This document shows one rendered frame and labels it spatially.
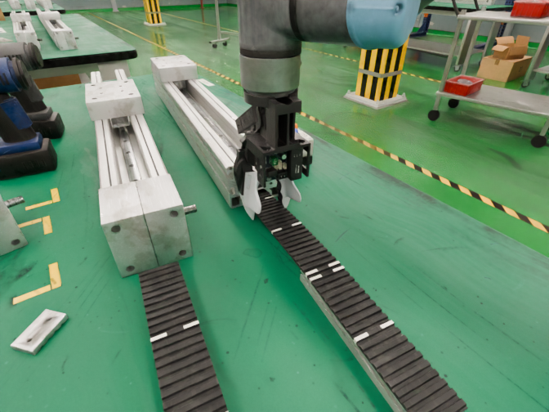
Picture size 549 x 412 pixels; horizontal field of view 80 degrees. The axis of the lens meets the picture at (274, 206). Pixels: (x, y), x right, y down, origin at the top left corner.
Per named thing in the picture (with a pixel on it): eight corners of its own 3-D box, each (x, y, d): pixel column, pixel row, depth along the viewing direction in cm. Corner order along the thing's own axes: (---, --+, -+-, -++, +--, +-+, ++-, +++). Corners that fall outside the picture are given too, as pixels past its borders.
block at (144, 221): (208, 251, 49) (200, 199, 44) (122, 278, 45) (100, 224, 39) (194, 218, 56) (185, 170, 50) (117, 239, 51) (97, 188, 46)
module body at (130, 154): (180, 222, 55) (171, 179, 50) (117, 239, 51) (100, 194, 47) (129, 94, 114) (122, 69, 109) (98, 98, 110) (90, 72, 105)
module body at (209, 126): (280, 195, 62) (280, 154, 57) (230, 208, 58) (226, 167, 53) (184, 87, 120) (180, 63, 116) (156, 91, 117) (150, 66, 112)
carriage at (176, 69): (199, 87, 100) (196, 64, 97) (162, 92, 97) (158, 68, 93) (187, 76, 112) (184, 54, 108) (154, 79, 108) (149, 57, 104)
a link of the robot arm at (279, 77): (230, 50, 41) (287, 45, 44) (233, 87, 44) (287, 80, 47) (253, 61, 36) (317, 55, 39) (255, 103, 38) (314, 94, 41)
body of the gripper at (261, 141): (261, 193, 44) (259, 104, 37) (239, 165, 50) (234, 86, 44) (310, 180, 47) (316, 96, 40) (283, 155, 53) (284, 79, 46)
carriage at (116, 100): (147, 125, 75) (140, 96, 71) (95, 133, 71) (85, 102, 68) (138, 105, 87) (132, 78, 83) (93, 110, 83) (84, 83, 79)
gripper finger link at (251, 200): (247, 237, 50) (257, 183, 45) (234, 216, 54) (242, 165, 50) (265, 235, 51) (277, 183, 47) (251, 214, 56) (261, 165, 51)
